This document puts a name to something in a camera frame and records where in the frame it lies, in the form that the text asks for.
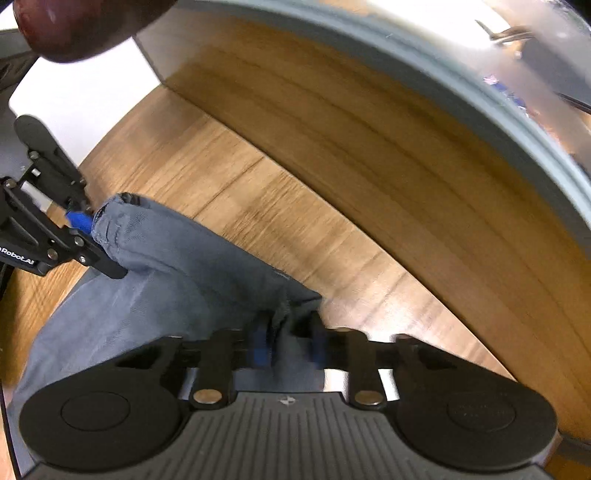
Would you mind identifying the dark rounded blurry object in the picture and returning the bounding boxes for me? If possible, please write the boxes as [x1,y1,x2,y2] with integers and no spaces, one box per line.
[13,0,178,64]

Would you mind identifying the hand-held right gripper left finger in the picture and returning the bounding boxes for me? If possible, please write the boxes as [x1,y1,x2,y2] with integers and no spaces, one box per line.
[115,318,278,409]

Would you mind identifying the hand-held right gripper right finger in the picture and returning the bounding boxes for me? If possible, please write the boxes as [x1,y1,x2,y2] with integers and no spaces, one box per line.
[307,316,467,409]

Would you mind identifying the grey pants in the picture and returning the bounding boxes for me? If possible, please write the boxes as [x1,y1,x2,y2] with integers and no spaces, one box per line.
[9,193,326,407]

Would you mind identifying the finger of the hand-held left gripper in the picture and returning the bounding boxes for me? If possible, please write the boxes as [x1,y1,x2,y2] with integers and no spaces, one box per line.
[25,148,95,232]
[4,182,129,280]

